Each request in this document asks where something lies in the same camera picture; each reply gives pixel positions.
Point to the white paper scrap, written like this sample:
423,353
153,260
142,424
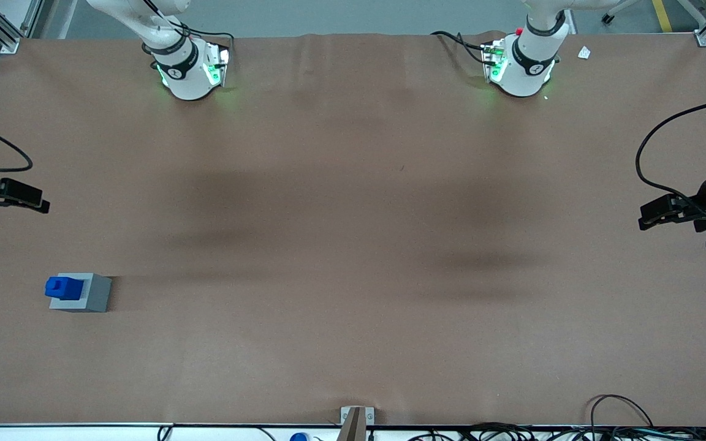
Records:
584,52

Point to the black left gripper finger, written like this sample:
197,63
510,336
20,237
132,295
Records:
658,205
647,223

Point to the brown table cover sheet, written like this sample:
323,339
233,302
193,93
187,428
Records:
353,245

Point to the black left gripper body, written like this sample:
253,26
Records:
705,199

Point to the gray block base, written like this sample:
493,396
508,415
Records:
95,294

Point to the blue round cap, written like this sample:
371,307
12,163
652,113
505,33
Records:
299,437

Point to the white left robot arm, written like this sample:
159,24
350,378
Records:
527,73

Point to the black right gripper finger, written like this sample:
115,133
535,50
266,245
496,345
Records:
43,208
22,193

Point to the blue plastic part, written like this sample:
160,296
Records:
62,288

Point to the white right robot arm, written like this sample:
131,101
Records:
187,73

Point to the gray metal mounting bracket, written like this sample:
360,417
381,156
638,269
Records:
370,416

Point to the white stand leg with caster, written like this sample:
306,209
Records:
619,7

